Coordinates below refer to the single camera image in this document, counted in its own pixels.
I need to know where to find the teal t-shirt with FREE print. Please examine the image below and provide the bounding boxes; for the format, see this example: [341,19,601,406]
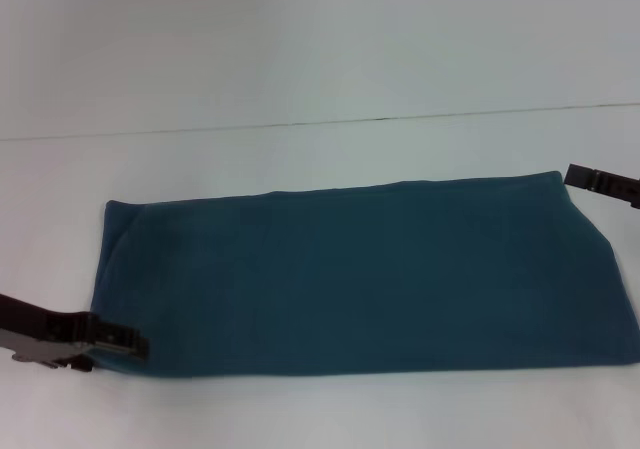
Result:
[88,169,640,379]

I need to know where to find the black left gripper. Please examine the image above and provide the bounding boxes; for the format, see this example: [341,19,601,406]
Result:
[0,292,151,374]

